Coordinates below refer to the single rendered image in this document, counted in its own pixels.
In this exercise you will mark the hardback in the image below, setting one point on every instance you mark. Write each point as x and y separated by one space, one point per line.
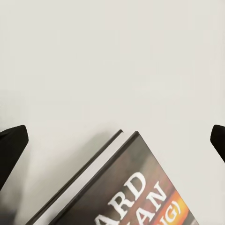
122 184

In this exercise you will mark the bed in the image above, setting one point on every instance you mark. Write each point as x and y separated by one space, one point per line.
75 72

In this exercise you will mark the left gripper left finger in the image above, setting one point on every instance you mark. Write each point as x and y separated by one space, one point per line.
12 144

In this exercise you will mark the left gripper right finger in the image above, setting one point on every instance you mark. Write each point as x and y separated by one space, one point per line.
217 138

